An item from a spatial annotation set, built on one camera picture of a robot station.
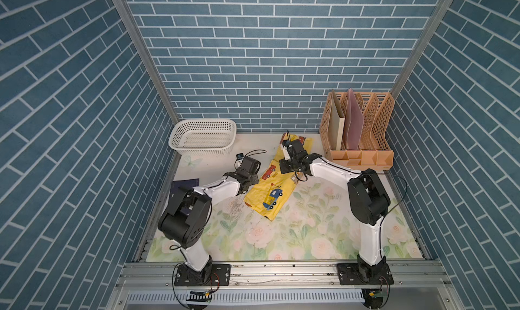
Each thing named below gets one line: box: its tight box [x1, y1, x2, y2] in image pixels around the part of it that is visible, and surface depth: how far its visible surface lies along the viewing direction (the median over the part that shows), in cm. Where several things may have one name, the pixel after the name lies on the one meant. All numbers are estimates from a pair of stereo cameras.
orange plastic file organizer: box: [319, 92, 395, 172], surface depth 107 cm
